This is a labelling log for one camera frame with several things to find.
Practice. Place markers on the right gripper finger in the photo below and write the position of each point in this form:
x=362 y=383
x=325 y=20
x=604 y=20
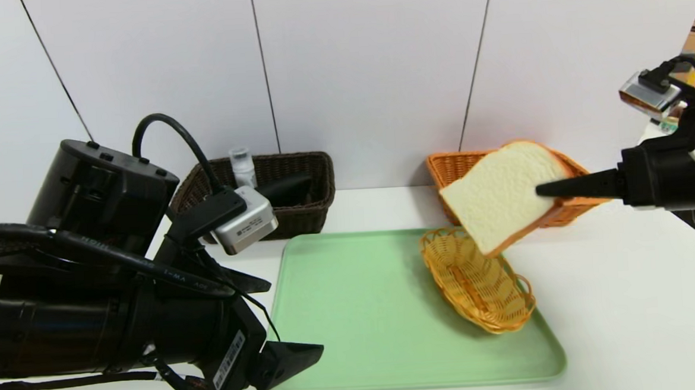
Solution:
x=585 y=187

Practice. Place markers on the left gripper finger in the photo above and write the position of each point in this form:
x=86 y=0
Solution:
x=288 y=360
x=250 y=281

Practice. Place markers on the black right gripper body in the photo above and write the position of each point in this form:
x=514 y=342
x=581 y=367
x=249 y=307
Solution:
x=630 y=179

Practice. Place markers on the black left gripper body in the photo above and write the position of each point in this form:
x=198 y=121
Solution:
x=232 y=358

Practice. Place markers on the white bread slice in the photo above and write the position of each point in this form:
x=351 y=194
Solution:
x=502 y=199

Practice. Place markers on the black glasses case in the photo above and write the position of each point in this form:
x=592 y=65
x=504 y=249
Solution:
x=288 y=189

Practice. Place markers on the white plastic bottle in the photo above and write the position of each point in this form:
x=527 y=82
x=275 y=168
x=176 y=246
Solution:
x=242 y=168

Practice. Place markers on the large dark brown wicker basket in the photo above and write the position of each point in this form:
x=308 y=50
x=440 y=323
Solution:
x=313 y=214

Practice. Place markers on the large orange wicker basket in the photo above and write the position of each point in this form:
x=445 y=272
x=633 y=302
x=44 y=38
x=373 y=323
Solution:
x=459 y=165

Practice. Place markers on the small yellow wicker basket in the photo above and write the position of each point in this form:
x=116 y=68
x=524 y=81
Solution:
x=483 y=289

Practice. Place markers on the black zip tie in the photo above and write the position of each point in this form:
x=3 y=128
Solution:
x=264 y=312

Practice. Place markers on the white side table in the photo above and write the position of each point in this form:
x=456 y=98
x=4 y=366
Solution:
x=656 y=132

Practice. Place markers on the small tin can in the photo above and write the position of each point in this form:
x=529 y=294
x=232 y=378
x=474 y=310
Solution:
x=670 y=124

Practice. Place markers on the light green plastic tray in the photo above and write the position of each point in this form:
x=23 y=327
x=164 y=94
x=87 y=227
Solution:
x=360 y=325

